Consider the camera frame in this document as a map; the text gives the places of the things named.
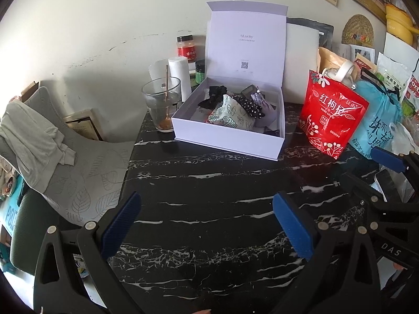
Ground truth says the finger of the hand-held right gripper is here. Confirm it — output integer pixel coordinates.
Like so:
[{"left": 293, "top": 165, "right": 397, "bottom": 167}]
[
  {"left": 340, "top": 172, "right": 419, "bottom": 215},
  {"left": 371, "top": 147, "right": 419, "bottom": 175}
]

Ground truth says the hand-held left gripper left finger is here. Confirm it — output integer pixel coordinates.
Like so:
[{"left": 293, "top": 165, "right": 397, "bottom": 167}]
[{"left": 33, "top": 191, "right": 145, "bottom": 314}]

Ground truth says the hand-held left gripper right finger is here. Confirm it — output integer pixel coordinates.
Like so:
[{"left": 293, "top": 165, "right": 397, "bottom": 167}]
[{"left": 272, "top": 192, "right": 382, "bottom": 314}]

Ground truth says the white gift box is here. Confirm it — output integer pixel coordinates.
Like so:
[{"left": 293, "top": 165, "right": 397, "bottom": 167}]
[{"left": 171, "top": 1, "right": 289, "bottom": 161}]

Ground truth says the purple tassel pouch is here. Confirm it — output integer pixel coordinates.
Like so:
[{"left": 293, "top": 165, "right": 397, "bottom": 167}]
[{"left": 250, "top": 90, "right": 279, "bottom": 128}]

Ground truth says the black polka dot scrunchie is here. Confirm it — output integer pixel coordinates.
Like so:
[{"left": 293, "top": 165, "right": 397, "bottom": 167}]
[{"left": 231, "top": 93, "right": 265, "bottom": 118}]

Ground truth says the white bread print snack packet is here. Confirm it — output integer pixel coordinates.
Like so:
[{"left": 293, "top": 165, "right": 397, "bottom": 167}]
[{"left": 206, "top": 94, "right": 255, "bottom": 131}]

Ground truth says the plain black scrunchie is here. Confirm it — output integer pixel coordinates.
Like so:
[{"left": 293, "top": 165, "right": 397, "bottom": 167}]
[{"left": 198, "top": 86, "right": 230, "bottom": 108}]

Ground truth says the smartphone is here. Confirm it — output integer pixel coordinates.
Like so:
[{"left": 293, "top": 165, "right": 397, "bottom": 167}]
[{"left": 371, "top": 169, "right": 401, "bottom": 203}]

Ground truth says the blue plastic bag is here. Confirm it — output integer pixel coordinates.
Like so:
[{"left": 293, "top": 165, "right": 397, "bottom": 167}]
[{"left": 347, "top": 80, "right": 403, "bottom": 153}]

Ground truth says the grey leaf pattern chair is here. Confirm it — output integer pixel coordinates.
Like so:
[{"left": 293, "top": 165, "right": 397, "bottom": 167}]
[{"left": 24, "top": 87, "right": 136, "bottom": 226}]

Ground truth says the red snack packet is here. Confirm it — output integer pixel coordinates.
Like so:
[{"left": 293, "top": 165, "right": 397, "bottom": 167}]
[{"left": 401, "top": 74, "right": 419, "bottom": 112}]

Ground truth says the red printed snack bag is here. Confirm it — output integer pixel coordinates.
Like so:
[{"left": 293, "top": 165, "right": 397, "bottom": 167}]
[{"left": 299, "top": 70, "right": 370, "bottom": 160}]

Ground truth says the green white packet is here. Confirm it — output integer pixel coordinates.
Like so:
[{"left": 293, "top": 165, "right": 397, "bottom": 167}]
[{"left": 375, "top": 52, "right": 411, "bottom": 94}]

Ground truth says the dark green chair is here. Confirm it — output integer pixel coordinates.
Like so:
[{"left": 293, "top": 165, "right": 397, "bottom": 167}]
[{"left": 10, "top": 190, "right": 63, "bottom": 275}]

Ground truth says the white photo card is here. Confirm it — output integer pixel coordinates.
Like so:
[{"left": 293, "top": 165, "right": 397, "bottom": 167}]
[{"left": 337, "top": 43, "right": 375, "bottom": 63}]

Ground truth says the leaning framed picture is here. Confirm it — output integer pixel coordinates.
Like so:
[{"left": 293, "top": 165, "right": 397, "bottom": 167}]
[{"left": 62, "top": 109, "right": 104, "bottom": 142}]

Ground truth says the white paper shopping bag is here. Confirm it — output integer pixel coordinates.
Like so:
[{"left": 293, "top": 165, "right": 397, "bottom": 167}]
[{"left": 383, "top": 32, "right": 419, "bottom": 69}]

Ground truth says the blue printed box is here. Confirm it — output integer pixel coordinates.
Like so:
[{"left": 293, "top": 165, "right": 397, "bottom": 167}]
[{"left": 0, "top": 173, "right": 27, "bottom": 236}]

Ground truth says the brown paper bag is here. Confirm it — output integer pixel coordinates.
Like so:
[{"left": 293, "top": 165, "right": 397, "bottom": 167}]
[{"left": 317, "top": 46, "right": 352, "bottom": 76}]

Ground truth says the clear glass cup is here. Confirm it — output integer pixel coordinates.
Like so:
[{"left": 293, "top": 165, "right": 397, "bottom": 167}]
[{"left": 141, "top": 77, "right": 181, "bottom": 133}]

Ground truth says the grey cloth garment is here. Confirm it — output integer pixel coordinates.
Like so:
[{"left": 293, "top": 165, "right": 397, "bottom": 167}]
[{"left": 0, "top": 101, "right": 76, "bottom": 193}]

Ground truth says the woven straw trivet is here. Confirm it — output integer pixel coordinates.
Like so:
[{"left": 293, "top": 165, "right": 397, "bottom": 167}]
[{"left": 341, "top": 14, "right": 374, "bottom": 48}]

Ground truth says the white foam board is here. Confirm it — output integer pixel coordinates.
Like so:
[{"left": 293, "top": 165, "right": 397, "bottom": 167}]
[{"left": 282, "top": 22, "right": 321, "bottom": 105}]

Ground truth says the yellow pot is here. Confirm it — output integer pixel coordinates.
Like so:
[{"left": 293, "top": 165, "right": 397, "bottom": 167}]
[{"left": 384, "top": 3, "right": 419, "bottom": 44}]

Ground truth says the copper stirring spoon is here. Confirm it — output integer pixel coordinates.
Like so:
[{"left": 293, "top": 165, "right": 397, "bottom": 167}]
[{"left": 162, "top": 65, "right": 171, "bottom": 128}]

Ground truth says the white paper wrapper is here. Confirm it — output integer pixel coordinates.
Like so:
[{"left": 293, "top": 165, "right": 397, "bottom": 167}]
[{"left": 149, "top": 59, "right": 171, "bottom": 81}]

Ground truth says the white paper towel roll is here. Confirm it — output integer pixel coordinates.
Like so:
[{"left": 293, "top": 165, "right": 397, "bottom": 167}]
[{"left": 168, "top": 56, "right": 192, "bottom": 103}]

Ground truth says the brown cardboard piece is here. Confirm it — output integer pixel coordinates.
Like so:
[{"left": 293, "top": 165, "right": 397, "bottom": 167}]
[{"left": 13, "top": 81, "right": 40, "bottom": 102}]

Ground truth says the green jar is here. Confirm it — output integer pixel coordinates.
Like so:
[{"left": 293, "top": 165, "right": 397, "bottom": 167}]
[{"left": 195, "top": 60, "right": 206, "bottom": 86}]

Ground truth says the red lid jar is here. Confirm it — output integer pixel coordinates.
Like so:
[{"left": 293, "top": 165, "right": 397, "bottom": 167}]
[{"left": 177, "top": 35, "right": 197, "bottom": 63}]

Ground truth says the white handled bottle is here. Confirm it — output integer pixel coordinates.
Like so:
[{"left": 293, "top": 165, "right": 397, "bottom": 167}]
[{"left": 319, "top": 60, "right": 356, "bottom": 86}]

